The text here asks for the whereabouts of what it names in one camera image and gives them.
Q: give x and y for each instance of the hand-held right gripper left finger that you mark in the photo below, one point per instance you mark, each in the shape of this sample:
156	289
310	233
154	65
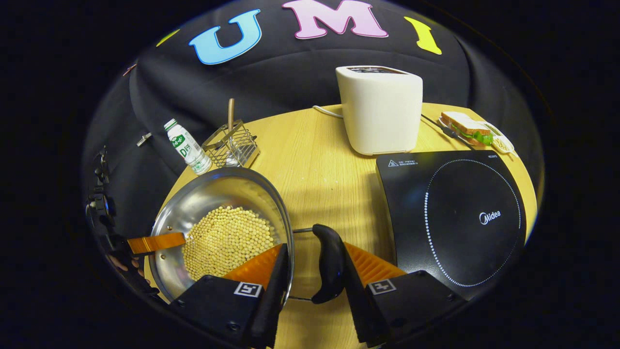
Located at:
276	300

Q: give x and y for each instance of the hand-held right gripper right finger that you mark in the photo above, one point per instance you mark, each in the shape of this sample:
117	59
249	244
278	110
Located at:
356	310

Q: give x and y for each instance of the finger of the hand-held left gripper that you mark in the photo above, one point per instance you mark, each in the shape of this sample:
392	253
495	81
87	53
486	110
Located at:
157	242

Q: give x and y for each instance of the stainless steel pot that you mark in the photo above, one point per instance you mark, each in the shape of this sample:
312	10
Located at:
213	194

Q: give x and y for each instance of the black induction cooktop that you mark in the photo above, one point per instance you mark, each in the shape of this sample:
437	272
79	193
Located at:
460	218

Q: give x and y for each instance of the pile of yellow soybeans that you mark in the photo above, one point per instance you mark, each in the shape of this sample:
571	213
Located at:
227	237

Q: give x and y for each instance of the white clothes peg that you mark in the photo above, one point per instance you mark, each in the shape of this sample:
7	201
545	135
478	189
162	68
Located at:
144	139

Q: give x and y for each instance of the white drink bottle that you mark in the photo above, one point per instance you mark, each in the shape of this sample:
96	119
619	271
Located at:
189	148

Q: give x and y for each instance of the white toaster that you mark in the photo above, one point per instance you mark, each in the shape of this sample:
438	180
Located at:
380	111

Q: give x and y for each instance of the sandwich with lettuce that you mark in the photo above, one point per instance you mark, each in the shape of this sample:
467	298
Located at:
467	127

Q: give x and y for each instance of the black backdrop cloth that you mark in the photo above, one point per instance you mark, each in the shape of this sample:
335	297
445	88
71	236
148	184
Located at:
290	72

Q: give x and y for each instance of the white divided bean dish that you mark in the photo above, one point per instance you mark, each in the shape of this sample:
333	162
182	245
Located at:
501	143

